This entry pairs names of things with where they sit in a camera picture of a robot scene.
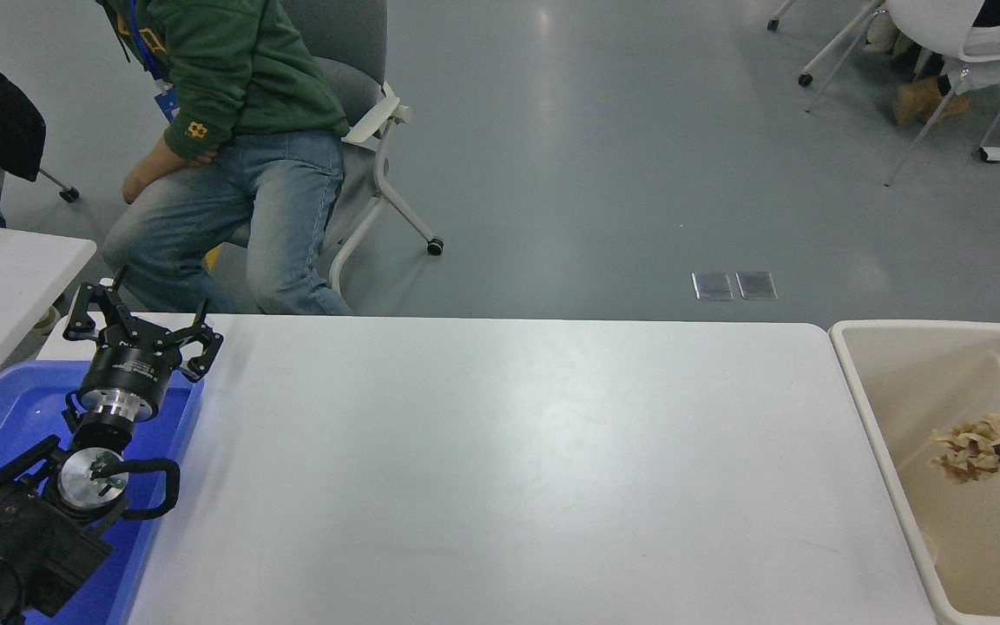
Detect seated person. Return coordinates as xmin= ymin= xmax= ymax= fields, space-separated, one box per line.
xmin=101 ymin=0 xmax=355 ymax=315

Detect large pale plastic bin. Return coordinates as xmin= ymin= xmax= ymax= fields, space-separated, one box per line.
xmin=828 ymin=319 xmax=1000 ymax=625

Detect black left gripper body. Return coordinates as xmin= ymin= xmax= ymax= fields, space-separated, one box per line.
xmin=79 ymin=334 xmax=178 ymax=402

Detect white grey office chair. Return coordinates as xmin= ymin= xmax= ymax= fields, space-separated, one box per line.
xmin=205 ymin=0 xmax=445 ymax=300

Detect tan paper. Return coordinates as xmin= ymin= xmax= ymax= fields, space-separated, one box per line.
xmin=928 ymin=414 xmax=1000 ymax=484

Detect white side table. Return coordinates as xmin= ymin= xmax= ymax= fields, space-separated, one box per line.
xmin=0 ymin=220 xmax=97 ymax=413

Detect person's left hand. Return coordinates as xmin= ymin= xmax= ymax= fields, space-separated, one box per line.
xmin=122 ymin=137 xmax=187 ymax=206

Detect chair base with casters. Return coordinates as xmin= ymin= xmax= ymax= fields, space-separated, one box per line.
xmin=767 ymin=0 xmax=887 ymax=88

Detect chair with black caster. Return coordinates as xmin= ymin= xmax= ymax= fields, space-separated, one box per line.
xmin=0 ymin=161 xmax=82 ymax=203

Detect person with tan boots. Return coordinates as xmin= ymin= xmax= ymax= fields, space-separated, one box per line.
xmin=865 ymin=0 xmax=1000 ymax=127

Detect blue lanyard badge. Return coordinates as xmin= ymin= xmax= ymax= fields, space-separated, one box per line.
xmin=125 ymin=0 xmax=181 ymax=122

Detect blue plastic tray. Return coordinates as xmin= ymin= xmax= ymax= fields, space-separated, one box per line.
xmin=0 ymin=360 xmax=206 ymax=625

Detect white shell chair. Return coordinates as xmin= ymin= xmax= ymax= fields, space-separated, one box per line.
xmin=806 ymin=0 xmax=1000 ymax=188

